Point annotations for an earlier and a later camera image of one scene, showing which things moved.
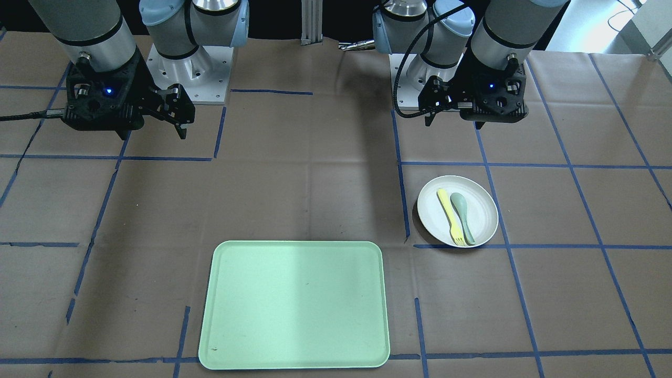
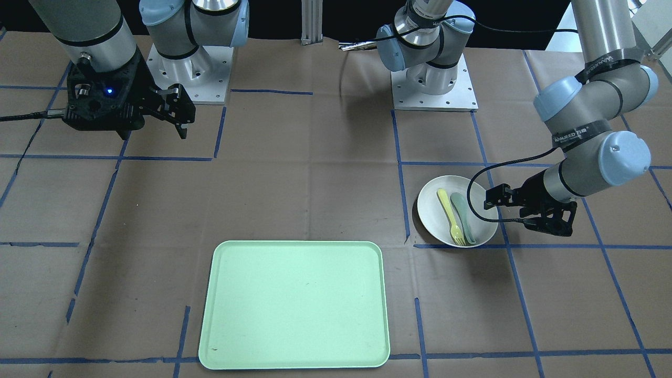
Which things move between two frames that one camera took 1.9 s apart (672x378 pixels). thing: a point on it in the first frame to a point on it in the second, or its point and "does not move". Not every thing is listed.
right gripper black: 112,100 does not move
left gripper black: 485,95 to 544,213
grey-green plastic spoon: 459,202 does not move
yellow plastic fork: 455,228 does not move
